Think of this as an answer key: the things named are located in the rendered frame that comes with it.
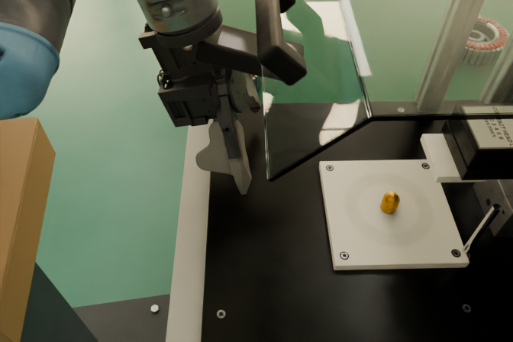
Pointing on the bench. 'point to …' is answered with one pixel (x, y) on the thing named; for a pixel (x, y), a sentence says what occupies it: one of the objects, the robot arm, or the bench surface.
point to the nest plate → (449, 232)
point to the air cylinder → (496, 189)
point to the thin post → (481, 229)
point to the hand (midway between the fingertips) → (256, 149)
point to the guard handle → (269, 55)
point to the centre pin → (390, 202)
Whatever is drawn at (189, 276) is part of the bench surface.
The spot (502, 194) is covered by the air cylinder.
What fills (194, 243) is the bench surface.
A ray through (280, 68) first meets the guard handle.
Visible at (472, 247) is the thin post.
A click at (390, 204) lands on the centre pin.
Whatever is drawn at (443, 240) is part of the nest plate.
